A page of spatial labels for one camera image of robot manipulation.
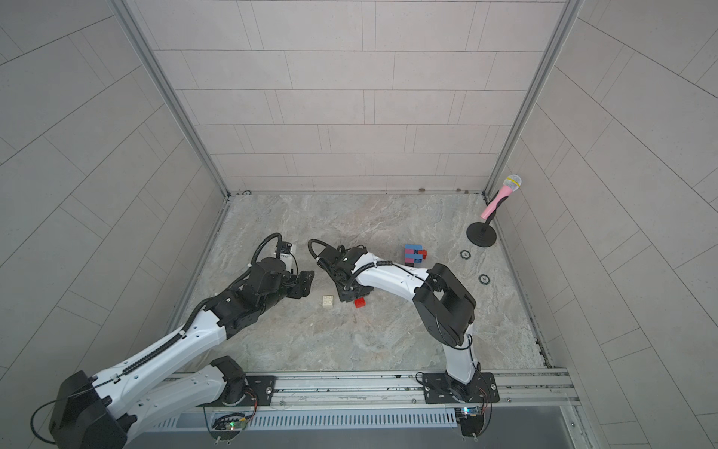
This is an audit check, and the right green circuit board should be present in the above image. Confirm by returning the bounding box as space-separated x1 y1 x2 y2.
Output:
455 407 484 426

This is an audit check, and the small blue lego brick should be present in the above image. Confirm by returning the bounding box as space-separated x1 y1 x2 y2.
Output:
405 254 424 267

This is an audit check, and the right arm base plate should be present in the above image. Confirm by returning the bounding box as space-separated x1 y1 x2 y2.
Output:
416 372 500 405

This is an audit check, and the green circuit board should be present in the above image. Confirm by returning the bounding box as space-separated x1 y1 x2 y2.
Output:
455 407 484 426
211 413 252 432

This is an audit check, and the aluminium rail frame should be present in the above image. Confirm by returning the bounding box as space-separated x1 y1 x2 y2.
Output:
108 367 582 416

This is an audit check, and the pink toy microphone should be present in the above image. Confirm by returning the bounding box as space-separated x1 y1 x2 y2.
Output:
481 174 522 223

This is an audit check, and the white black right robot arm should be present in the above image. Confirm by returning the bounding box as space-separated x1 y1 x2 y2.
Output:
308 239 488 403

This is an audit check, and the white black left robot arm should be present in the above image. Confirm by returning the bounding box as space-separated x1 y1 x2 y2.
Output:
44 233 314 448

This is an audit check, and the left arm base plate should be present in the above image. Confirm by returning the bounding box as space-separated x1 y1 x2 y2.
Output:
205 375 277 408

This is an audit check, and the left green circuit board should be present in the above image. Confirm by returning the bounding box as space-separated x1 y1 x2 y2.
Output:
211 413 252 432

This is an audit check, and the black corrugated cable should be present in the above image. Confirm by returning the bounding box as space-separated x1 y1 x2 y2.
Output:
307 238 338 262

